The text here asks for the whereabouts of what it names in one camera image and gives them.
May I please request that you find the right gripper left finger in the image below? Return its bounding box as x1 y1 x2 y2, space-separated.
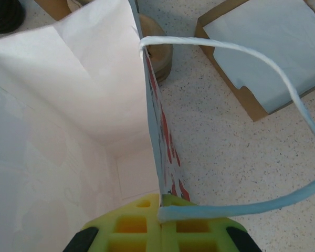
65 193 162 252

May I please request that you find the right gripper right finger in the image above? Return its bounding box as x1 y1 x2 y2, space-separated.
161 194 255 252

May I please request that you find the red white paper bag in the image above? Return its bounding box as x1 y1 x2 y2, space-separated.
0 0 315 252

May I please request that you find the white napkin on cardboard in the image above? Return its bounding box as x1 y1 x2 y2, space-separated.
195 0 315 122

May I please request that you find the stack of pulp cup carriers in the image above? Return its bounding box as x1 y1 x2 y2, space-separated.
139 14 174 82

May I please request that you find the white paper napkin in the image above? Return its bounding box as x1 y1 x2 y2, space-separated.
203 0 315 115

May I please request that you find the stack of black cup lids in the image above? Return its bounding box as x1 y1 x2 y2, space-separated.
0 0 24 34

